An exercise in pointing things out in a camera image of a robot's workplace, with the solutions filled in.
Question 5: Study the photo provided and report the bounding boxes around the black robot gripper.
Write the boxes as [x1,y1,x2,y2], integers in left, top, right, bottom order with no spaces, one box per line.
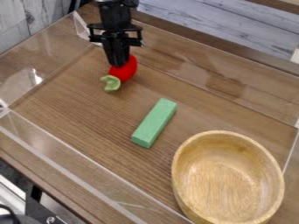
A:
[86,23,144,67]

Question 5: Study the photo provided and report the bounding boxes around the red plush strawberry toy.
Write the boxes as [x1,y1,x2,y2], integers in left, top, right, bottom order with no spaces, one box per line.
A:
[100,55,137,92]

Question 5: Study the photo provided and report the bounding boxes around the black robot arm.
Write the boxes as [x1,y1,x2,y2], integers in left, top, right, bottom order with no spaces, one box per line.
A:
[88,0,142,67]

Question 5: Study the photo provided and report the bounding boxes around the green rectangular block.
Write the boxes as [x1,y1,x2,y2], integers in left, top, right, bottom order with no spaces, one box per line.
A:
[130,98,177,149]

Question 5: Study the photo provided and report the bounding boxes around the wooden bowl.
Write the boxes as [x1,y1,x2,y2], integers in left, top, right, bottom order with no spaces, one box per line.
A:
[172,130,285,224]

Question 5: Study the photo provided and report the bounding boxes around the clear acrylic enclosure wall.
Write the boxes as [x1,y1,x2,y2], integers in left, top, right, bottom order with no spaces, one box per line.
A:
[0,9,299,224]

